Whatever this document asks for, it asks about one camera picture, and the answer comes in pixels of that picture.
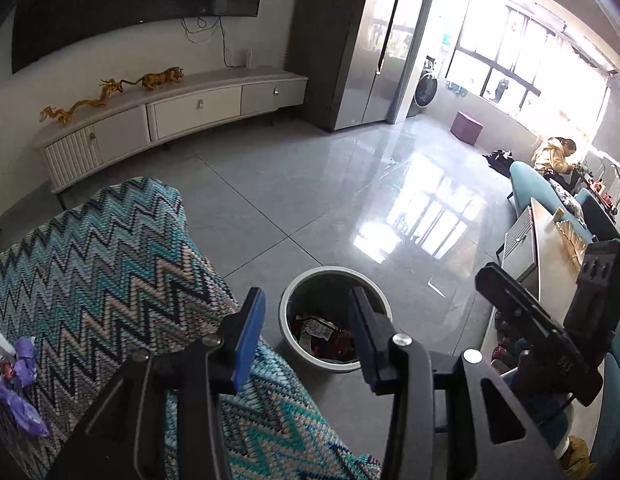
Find purple wrapper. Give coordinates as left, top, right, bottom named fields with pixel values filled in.
left=0, top=337, right=50, bottom=438

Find red snack wrapper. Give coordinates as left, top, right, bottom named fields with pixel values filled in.
left=319, top=330, right=359, bottom=364

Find dark snack packet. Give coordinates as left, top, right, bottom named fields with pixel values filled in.
left=299, top=316, right=339, bottom=351

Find grey round trash bin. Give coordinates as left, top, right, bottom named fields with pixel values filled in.
left=278, top=266, right=392, bottom=374

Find zigzag knitted table cloth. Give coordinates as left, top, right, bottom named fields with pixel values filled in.
left=0, top=178, right=381, bottom=479

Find teal chair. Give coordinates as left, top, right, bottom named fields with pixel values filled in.
left=509, top=162, right=593, bottom=243

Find seated person in yellow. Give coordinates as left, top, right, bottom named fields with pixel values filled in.
left=531, top=136, right=576, bottom=176

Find black bag on floor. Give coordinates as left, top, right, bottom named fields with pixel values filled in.
left=484, top=150, right=515, bottom=178

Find purple cube stool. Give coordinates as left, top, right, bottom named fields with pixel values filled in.
left=450, top=112, right=483, bottom=145

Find front loading washing machine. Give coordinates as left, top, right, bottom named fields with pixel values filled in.
left=407, top=55, right=438, bottom=118

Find white low tv cabinet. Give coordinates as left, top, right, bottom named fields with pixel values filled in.
left=33, top=66, right=308, bottom=194

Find golden tiger figurine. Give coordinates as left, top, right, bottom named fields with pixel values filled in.
left=124, top=66, right=184, bottom=91

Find silver double door refrigerator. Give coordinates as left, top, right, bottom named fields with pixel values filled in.
left=287, top=0, right=431, bottom=134

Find golden dragon figurine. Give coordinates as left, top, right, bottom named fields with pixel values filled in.
left=39, top=79, right=124, bottom=125

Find cables under television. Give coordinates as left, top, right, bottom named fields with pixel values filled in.
left=178, top=14, right=249, bottom=68

